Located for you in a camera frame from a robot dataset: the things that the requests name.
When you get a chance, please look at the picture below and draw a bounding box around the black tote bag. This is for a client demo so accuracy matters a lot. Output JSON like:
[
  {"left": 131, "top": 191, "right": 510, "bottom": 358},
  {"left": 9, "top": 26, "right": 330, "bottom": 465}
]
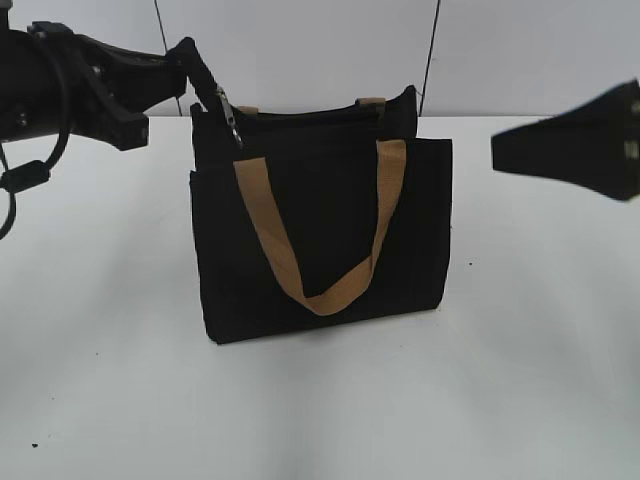
[{"left": 188, "top": 37, "right": 455, "bottom": 346}]

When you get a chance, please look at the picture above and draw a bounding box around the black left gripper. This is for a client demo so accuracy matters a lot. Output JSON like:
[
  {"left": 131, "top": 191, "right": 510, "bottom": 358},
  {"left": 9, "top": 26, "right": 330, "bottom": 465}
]
[{"left": 27, "top": 21, "right": 187, "bottom": 150}]

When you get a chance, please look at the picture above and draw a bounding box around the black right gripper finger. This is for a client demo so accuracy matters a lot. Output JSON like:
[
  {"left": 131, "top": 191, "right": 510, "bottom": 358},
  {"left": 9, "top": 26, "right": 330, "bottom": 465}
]
[{"left": 491, "top": 79, "right": 639, "bottom": 201}]

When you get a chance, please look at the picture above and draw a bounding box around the silver zipper pull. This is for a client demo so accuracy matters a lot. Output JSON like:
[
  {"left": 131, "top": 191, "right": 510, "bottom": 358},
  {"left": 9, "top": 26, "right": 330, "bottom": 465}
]
[{"left": 216, "top": 85, "right": 244, "bottom": 149}]

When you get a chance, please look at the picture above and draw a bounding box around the tan front bag handle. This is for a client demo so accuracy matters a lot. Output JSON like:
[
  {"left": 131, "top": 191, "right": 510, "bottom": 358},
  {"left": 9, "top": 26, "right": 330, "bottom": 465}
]
[{"left": 234, "top": 140, "right": 407, "bottom": 316}]

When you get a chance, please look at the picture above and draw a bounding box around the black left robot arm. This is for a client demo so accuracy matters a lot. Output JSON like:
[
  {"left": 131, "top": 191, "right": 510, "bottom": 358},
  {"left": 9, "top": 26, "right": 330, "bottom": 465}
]
[{"left": 1, "top": 1, "right": 186, "bottom": 151}]

